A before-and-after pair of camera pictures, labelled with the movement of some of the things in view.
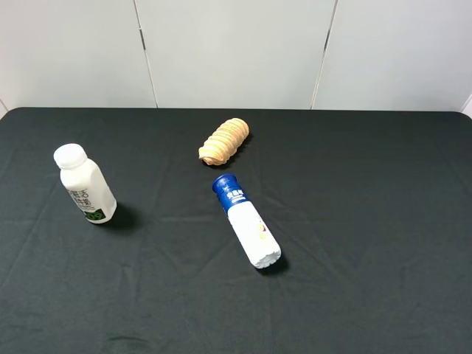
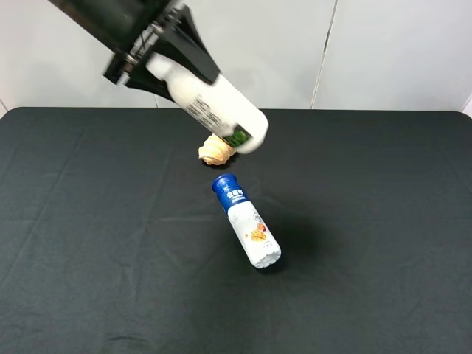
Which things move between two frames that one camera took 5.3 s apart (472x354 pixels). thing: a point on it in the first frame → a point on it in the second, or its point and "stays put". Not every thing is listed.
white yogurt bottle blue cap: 247,220 stays put
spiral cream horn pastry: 224,141 stays put
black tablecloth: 372,209 stays put
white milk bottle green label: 82,179 → 219,107
